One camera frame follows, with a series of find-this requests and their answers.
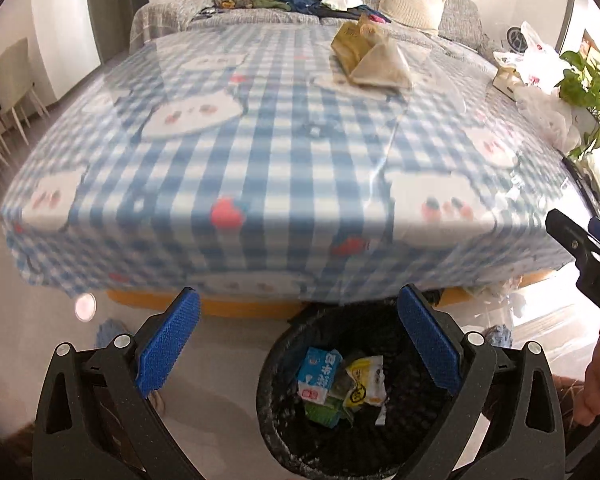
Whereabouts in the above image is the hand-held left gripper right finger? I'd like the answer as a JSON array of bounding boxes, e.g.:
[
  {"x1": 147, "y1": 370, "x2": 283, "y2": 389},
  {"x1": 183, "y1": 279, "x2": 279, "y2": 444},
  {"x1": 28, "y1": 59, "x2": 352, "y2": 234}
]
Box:
[{"x1": 396, "y1": 283, "x2": 566, "y2": 480}]

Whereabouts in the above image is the white plastic bag red print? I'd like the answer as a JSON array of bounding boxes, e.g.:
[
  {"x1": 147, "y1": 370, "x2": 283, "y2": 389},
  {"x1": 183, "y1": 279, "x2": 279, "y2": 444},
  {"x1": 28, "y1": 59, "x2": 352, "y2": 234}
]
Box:
[{"x1": 495, "y1": 21, "x2": 568, "y2": 93}]

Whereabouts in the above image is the green and white carton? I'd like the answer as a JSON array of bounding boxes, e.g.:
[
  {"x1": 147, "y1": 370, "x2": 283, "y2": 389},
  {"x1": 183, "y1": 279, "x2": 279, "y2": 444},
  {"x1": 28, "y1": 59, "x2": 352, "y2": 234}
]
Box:
[{"x1": 305, "y1": 395, "x2": 353, "y2": 428}]

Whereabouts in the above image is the white floor fan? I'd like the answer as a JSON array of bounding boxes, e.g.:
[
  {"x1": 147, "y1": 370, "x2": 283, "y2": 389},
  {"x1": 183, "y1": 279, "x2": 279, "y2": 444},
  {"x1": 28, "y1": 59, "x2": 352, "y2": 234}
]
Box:
[{"x1": 505, "y1": 25, "x2": 531, "y2": 53}]

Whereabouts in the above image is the blue and white milk carton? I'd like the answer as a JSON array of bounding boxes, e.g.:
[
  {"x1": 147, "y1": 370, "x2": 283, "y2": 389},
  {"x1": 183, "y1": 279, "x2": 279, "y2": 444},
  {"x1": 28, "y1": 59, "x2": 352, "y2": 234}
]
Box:
[{"x1": 297, "y1": 346, "x2": 343, "y2": 404}]

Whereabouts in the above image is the cream box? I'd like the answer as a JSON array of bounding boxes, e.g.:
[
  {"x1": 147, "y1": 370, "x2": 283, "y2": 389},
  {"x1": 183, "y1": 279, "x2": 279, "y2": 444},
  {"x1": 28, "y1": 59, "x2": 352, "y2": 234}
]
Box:
[{"x1": 494, "y1": 67, "x2": 523, "y2": 96}]

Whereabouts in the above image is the yellow table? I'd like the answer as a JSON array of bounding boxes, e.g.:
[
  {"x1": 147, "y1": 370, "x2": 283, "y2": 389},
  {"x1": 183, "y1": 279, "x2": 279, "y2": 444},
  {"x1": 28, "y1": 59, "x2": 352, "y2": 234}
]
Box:
[{"x1": 105, "y1": 270, "x2": 551, "y2": 321}]

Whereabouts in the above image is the cream pillow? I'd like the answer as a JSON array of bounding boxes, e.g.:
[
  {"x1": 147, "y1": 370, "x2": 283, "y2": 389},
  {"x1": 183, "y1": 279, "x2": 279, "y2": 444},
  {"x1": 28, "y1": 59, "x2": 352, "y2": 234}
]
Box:
[{"x1": 378, "y1": 0, "x2": 446, "y2": 31}]

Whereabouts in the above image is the grey covered sofa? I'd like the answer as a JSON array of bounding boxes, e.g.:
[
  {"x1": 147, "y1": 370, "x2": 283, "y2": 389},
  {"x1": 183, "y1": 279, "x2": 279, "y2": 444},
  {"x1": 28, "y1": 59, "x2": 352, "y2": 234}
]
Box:
[{"x1": 130, "y1": 0, "x2": 486, "y2": 53}]

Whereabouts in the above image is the blue checked cat-print tablecloth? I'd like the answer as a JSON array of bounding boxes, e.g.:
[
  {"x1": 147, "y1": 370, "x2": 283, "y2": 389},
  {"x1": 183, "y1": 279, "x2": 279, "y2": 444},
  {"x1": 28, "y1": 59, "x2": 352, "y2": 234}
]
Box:
[{"x1": 0, "y1": 22, "x2": 596, "y2": 306}]

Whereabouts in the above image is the dark clothes pile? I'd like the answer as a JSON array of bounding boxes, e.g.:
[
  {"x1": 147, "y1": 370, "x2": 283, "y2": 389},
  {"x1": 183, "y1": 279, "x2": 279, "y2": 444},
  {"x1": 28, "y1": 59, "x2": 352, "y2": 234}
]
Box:
[{"x1": 320, "y1": 4, "x2": 391, "y2": 23}]

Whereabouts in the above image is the gold paper bag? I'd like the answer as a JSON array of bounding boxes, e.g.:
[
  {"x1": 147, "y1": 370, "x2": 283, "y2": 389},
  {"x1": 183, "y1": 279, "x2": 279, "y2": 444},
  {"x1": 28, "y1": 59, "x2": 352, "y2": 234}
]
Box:
[{"x1": 330, "y1": 14, "x2": 413, "y2": 88}]

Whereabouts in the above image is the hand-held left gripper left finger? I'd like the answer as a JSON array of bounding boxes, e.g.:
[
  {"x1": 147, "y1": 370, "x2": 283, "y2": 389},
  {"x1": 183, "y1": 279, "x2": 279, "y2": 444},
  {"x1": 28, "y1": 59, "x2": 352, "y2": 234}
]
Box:
[{"x1": 32, "y1": 287, "x2": 202, "y2": 480}]

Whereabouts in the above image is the black trash bin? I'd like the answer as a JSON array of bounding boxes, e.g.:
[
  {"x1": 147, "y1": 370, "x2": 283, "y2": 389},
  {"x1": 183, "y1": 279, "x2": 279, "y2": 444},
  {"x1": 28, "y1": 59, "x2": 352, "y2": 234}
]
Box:
[{"x1": 256, "y1": 297, "x2": 486, "y2": 478}]

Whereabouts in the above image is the yellow snack packet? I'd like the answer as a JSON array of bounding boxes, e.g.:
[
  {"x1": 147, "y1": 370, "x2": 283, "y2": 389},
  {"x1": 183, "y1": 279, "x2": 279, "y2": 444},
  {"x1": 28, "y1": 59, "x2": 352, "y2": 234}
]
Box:
[{"x1": 344, "y1": 355, "x2": 385, "y2": 408}]

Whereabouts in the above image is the green potted plant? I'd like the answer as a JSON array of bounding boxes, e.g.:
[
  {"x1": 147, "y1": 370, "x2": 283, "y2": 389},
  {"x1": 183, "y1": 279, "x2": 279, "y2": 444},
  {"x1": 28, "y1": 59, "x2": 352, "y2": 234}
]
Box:
[{"x1": 560, "y1": 50, "x2": 600, "y2": 161}]

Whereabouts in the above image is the plain white plastic bag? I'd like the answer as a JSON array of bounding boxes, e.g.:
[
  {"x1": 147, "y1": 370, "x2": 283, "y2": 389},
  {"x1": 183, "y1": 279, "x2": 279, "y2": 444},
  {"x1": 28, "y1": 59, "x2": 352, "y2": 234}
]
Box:
[{"x1": 517, "y1": 87, "x2": 581, "y2": 148}]

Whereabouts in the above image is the dark grey door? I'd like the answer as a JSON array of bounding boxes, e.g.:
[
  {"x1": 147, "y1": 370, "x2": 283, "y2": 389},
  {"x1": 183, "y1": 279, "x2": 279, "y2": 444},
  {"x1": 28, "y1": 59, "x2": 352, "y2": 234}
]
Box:
[{"x1": 85, "y1": 0, "x2": 148, "y2": 68}]

